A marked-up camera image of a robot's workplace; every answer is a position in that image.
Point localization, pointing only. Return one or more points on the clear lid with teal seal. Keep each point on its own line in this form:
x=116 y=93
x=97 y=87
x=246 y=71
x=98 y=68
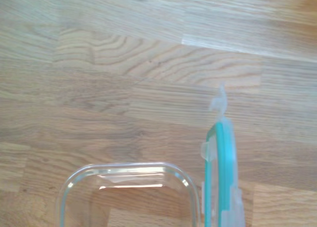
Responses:
x=224 y=162

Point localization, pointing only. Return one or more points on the clear glass food container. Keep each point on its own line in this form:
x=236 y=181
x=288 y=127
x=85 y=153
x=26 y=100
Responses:
x=128 y=166

